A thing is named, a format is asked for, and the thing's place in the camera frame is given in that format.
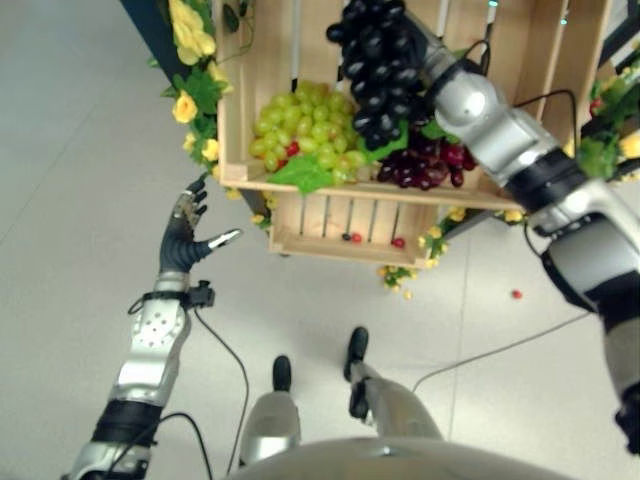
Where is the large wooden crate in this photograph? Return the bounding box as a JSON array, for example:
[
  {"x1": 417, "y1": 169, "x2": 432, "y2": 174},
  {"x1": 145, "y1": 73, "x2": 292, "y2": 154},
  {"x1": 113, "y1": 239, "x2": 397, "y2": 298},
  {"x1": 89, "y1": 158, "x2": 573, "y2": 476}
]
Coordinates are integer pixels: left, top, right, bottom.
[{"x1": 214, "y1": 0, "x2": 617, "y2": 212}]

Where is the robot leg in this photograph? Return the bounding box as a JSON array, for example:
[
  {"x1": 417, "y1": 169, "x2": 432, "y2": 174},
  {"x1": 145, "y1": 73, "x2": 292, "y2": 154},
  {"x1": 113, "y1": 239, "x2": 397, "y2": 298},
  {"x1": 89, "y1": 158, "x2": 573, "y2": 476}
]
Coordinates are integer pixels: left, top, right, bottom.
[
  {"x1": 343, "y1": 326, "x2": 444, "y2": 442},
  {"x1": 238, "y1": 355, "x2": 302, "y2": 467}
]

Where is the small wooden crate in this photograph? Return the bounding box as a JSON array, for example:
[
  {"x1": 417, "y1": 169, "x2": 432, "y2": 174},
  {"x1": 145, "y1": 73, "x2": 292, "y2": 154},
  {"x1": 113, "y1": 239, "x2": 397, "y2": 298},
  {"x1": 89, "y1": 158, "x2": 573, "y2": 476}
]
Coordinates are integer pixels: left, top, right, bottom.
[{"x1": 267, "y1": 192, "x2": 442, "y2": 272}]

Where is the red grape bunch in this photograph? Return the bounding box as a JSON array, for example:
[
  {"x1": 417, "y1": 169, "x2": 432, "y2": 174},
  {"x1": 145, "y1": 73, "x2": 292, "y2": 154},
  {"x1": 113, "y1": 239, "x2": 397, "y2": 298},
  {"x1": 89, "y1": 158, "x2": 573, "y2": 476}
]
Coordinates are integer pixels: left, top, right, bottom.
[{"x1": 375, "y1": 130, "x2": 479, "y2": 192}]

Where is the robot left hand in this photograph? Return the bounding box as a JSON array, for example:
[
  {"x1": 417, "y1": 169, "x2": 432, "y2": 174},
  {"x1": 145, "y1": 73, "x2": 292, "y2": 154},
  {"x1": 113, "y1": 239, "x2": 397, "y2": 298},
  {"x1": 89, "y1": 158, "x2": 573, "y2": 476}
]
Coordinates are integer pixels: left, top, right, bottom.
[{"x1": 158, "y1": 175, "x2": 244, "y2": 276}]

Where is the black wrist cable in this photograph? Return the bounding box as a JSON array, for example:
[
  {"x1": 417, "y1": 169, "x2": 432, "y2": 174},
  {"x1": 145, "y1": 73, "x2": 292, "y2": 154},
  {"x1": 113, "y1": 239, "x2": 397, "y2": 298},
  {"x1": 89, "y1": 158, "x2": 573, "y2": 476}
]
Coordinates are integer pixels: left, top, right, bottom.
[{"x1": 191, "y1": 303, "x2": 251, "y2": 476}]

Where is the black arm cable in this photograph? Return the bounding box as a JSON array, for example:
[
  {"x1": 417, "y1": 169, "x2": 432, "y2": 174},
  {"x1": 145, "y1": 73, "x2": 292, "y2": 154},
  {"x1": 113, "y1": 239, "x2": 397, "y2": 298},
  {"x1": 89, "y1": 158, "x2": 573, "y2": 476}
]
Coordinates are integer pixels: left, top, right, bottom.
[{"x1": 463, "y1": 39, "x2": 582, "y2": 132}]

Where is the robot left leg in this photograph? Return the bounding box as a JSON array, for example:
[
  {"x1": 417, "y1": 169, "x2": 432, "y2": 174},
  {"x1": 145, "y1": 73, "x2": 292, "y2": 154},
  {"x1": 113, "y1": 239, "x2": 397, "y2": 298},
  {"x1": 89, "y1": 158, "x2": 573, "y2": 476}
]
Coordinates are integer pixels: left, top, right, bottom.
[{"x1": 238, "y1": 355, "x2": 302, "y2": 467}]

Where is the robot right leg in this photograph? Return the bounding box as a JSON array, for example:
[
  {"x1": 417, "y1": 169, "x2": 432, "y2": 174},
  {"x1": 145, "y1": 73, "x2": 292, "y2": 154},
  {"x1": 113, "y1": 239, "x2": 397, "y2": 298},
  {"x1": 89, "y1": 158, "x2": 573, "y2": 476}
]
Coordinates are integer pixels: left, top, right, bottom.
[{"x1": 343, "y1": 326, "x2": 444, "y2": 442}]

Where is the dark display stand frame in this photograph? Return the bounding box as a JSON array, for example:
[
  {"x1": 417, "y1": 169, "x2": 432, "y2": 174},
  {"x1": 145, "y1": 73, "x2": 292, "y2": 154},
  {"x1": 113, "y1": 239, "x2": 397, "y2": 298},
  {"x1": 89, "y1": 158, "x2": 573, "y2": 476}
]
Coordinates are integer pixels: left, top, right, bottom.
[{"x1": 118, "y1": 0, "x2": 177, "y2": 87}]

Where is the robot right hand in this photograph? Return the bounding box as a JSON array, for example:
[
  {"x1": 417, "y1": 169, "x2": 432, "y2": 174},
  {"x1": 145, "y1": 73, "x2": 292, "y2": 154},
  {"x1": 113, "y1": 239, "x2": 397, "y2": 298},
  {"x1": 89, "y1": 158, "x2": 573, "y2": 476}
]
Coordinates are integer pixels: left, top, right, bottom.
[{"x1": 401, "y1": 9, "x2": 437, "y2": 72}]

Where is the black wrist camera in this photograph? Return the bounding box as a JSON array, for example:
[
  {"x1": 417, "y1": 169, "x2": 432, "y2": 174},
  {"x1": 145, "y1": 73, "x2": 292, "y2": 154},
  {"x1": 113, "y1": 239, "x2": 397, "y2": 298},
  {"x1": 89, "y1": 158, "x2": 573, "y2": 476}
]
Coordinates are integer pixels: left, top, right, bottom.
[{"x1": 189, "y1": 280, "x2": 217, "y2": 308}]

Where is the yellow flower garland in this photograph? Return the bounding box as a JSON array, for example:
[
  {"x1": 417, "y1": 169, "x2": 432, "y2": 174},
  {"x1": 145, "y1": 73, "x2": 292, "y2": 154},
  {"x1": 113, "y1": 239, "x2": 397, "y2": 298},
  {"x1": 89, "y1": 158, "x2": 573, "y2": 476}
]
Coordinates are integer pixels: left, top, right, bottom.
[
  {"x1": 562, "y1": 43, "x2": 640, "y2": 184},
  {"x1": 147, "y1": 0, "x2": 236, "y2": 182},
  {"x1": 376, "y1": 205, "x2": 526, "y2": 302},
  {"x1": 224, "y1": 187, "x2": 281, "y2": 231}
]

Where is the grey floor cable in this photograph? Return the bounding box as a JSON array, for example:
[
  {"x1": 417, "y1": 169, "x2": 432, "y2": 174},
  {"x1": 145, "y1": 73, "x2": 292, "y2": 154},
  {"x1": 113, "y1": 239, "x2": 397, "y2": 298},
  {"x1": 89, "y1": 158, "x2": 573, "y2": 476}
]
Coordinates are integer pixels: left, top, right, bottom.
[{"x1": 411, "y1": 311, "x2": 594, "y2": 396}]

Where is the black grape bunch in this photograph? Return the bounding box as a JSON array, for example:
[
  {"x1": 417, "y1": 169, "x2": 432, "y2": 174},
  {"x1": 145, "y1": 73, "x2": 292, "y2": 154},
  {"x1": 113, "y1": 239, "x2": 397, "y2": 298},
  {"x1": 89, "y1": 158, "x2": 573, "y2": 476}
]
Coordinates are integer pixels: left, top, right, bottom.
[{"x1": 325, "y1": 0, "x2": 427, "y2": 152}]

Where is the green grape bunch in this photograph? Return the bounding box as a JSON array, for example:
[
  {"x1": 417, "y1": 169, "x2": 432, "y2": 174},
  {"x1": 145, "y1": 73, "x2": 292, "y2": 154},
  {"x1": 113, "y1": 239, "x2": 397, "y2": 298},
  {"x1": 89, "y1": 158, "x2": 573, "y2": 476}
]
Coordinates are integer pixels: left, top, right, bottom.
[{"x1": 248, "y1": 79, "x2": 370, "y2": 195}]

